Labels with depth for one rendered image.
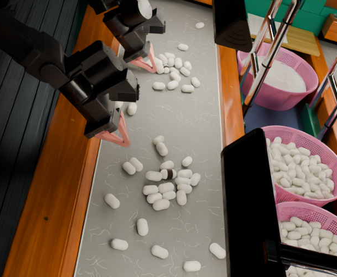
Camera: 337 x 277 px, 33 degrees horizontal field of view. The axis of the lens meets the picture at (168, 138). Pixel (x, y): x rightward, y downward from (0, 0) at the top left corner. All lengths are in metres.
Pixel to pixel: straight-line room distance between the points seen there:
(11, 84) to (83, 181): 0.45
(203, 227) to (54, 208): 0.32
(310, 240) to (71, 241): 0.54
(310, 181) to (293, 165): 0.06
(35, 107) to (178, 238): 0.53
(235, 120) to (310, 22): 0.70
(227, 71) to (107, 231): 0.72
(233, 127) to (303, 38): 0.65
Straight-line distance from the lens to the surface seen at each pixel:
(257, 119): 1.70
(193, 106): 1.53
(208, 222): 1.23
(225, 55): 1.76
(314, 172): 1.52
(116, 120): 1.15
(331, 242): 1.37
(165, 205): 1.20
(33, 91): 1.53
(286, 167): 1.46
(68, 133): 1.28
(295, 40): 2.00
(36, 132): 1.41
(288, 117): 1.78
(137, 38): 1.50
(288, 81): 1.83
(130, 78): 1.12
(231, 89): 1.61
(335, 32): 2.06
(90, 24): 1.69
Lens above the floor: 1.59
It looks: 38 degrees down
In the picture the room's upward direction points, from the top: 21 degrees clockwise
